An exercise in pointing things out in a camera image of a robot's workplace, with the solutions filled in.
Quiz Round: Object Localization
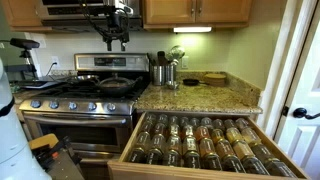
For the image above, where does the stainless steel gas stove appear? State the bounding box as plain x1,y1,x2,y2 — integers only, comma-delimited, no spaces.
18,52,151,161

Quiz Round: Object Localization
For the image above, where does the black clamp orange button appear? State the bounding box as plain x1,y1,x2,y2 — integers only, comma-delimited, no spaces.
32,135,81,171

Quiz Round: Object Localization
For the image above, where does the flat grey electronic device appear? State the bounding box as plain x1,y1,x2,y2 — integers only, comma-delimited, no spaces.
16,75,66,90

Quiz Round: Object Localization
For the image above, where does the wooden upper cabinet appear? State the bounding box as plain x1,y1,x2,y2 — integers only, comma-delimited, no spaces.
142,0,254,30
1,0,44,33

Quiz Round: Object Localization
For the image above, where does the steel utensil holder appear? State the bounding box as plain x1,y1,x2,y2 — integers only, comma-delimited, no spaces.
151,64,167,87
165,62,178,84

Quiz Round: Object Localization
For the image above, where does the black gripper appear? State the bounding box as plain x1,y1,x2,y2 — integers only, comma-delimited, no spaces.
102,11,131,52

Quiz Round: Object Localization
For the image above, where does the black spatula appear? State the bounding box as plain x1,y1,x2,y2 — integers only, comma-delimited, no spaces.
156,50,169,67

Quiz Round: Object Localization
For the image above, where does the wooden spice drawer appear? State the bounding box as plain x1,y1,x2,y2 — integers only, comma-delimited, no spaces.
107,111,311,180

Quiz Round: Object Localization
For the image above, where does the black door lever handle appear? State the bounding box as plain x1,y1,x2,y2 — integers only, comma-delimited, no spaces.
292,107,320,121

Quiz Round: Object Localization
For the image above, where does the white wall plate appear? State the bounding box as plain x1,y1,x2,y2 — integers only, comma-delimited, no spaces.
23,32,48,50

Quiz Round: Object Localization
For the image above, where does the white wall outlet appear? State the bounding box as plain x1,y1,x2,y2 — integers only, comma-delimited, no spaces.
50,55,60,67

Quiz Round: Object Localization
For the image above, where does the small steel cup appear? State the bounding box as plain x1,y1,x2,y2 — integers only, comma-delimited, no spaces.
165,79,181,91

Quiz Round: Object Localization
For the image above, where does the stainless steel microwave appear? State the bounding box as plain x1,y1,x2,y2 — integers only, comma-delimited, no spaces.
34,0,144,33

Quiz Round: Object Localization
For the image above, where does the white switch plate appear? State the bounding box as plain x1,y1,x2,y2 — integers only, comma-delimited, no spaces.
181,55,190,70

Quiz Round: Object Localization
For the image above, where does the black camera tripod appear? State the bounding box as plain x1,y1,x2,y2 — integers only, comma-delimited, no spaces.
4,49,40,81

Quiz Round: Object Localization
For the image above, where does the grey metal plate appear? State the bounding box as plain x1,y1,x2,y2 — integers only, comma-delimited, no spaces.
46,151,86,180

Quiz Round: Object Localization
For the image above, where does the wooden bowl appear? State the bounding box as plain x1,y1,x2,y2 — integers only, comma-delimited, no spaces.
203,72,228,88

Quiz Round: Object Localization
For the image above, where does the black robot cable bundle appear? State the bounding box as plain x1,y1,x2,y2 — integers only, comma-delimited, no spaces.
79,0,113,38

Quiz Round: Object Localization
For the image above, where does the black frying pan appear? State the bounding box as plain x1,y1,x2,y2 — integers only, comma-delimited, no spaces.
97,75,144,98

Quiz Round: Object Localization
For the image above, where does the white door frame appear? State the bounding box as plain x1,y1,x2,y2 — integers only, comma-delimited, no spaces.
255,0,316,141

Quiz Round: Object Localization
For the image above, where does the tan wooden board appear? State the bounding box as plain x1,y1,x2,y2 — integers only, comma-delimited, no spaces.
28,133,60,150

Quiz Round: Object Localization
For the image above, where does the black power cord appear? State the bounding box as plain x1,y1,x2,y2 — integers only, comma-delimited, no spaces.
44,61,57,78

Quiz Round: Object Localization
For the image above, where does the under-cabinet light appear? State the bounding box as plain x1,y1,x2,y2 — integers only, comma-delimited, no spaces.
172,26,213,34

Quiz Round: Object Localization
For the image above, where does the white panel door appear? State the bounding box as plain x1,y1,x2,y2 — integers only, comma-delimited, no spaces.
273,6,320,180

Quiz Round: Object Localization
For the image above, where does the dark wooden spoon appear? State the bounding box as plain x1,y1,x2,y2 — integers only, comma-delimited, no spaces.
146,52,157,68

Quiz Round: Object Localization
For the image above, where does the small black skillet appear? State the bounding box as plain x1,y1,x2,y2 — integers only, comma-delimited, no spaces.
182,78,209,87

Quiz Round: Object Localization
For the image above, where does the black camera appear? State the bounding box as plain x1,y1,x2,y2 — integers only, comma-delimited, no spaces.
9,37,41,51

